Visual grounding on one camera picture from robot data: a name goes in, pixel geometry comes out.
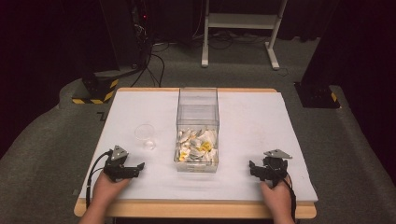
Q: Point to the black yellow striped stand base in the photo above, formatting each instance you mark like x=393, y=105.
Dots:
x=99, y=90

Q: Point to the person's right hand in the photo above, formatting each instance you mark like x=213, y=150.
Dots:
x=277, y=197

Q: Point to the clear plastic cup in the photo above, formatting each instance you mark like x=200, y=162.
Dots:
x=144, y=135

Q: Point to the clear plastic box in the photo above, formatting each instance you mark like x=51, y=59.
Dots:
x=197, y=109

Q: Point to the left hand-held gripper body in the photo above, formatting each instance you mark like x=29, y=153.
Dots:
x=115, y=166

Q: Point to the white metal stand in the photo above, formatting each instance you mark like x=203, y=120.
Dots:
x=241, y=21

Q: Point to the black computer tower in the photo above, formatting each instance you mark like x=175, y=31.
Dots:
x=123, y=31

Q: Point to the pile of white yellow packets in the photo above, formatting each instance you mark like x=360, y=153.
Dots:
x=196, y=146

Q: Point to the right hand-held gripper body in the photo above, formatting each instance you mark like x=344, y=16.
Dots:
x=275, y=168

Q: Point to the white table mat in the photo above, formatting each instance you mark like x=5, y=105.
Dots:
x=249, y=130

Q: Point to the person's left hand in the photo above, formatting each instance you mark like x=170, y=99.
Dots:
x=107, y=188

